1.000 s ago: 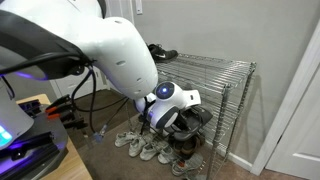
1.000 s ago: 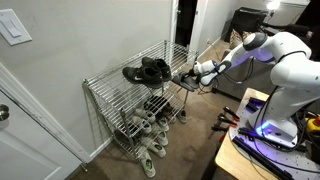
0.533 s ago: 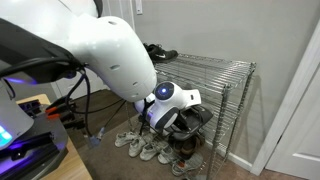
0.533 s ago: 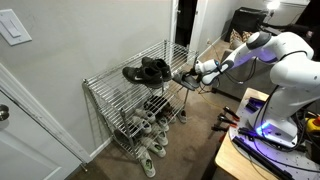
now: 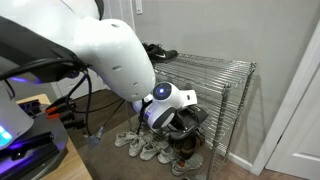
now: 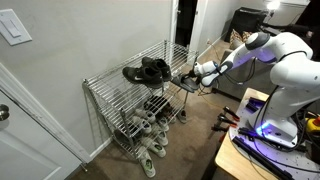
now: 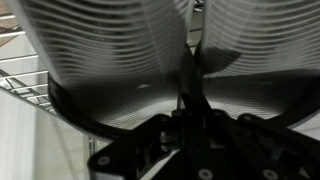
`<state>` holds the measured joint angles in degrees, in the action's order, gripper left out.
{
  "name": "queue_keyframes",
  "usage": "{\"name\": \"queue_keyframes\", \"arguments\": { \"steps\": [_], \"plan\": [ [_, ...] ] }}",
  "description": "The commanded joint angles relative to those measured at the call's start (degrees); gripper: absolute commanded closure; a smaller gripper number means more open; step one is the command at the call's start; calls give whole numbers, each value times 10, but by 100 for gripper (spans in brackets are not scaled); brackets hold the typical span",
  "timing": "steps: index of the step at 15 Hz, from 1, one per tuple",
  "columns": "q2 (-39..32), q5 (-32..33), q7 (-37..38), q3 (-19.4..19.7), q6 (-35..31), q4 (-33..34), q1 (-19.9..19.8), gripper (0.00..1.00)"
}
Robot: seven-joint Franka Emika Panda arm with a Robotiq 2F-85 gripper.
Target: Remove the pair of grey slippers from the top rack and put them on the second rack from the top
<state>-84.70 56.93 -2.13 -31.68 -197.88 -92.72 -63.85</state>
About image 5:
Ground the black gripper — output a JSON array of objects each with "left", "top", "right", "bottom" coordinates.
[{"left": 172, "top": 109, "right": 194, "bottom": 130}]

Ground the grey slide slipper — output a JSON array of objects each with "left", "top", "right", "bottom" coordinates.
[
  {"left": 181, "top": 104, "right": 210, "bottom": 133},
  {"left": 167, "top": 118, "right": 201, "bottom": 141}
]

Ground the dark brown shoe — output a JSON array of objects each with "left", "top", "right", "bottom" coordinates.
[{"left": 171, "top": 138, "right": 198, "bottom": 160}]

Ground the grey sneaker orange accent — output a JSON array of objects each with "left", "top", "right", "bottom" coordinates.
[{"left": 171, "top": 152, "right": 205, "bottom": 177}]

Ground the black sneaker white swoosh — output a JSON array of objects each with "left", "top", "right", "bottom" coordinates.
[{"left": 142, "top": 42, "right": 180, "bottom": 65}]

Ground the grey robot mounting plate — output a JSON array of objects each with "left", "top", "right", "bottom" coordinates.
[{"left": 0, "top": 103, "right": 70, "bottom": 180}]

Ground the chrome wire shoe rack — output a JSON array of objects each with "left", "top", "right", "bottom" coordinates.
[{"left": 124, "top": 53, "right": 258, "bottom": 180}]

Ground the black clamp orange handle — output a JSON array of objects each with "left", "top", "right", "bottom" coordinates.
[
  {"left": 44, "top": 101, "right": 78, "bottom": 117},
  {"left": 46, "top": 111, "right": 90, "bottom": 131},
  {"left": 45, "top": 94, "right": 73, "bottom": 108}
]

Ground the white light switch plate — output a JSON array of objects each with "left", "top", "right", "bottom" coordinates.
[{"left": 135, "top": 0, "right": 144, "bottom": 15}]

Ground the dark blue bracket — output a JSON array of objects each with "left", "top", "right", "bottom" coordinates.
[{"left": 17, "top": 98, "right": 42, "bottom": 117}]

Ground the black aluminium rail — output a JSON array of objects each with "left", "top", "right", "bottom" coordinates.
[
  {"left": 0, "top": 130, "right": 56, "bottom": 161},
  {"left": 0, "top": 143, "right": 62, "bottom": 180}
]

